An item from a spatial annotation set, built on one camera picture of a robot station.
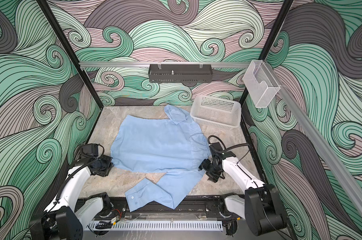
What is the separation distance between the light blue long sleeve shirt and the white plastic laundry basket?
8cm

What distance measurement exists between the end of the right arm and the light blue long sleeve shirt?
0.02 meters

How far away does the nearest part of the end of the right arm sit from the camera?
2.02ft

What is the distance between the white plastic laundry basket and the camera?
3.59 feet

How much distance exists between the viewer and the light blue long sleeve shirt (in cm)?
79

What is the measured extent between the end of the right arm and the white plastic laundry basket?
0.34 metres

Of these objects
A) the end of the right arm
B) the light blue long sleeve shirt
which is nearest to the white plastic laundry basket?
the light blue long sleeve shirt

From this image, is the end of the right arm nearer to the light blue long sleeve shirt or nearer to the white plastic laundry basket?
the light blue long sleeve shirt
